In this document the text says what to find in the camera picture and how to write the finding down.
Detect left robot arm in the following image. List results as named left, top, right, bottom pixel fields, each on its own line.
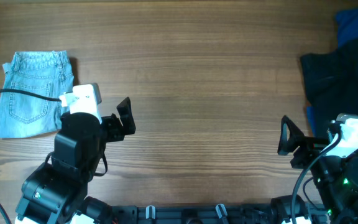
left=15, top=98, right=136, bottom=223

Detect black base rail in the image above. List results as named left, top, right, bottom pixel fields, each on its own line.
left=104, top=203, right=327, bottom=224

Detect left black cable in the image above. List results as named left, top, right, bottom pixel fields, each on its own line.
left=0, top=88, right=62, bottom=224

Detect dark blue garment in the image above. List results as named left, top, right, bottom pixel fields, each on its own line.
left=306, top=2, right=358, bottom=138

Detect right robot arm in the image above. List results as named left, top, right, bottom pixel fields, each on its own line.
left=270, top=114, right=358, bottom=223

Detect light blue denim shorts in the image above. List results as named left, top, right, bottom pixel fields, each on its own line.
left=0, top=50, right=75, bottom=139

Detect black garment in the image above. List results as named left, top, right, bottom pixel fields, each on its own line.
left=300, top=37, right=358, bottom=162

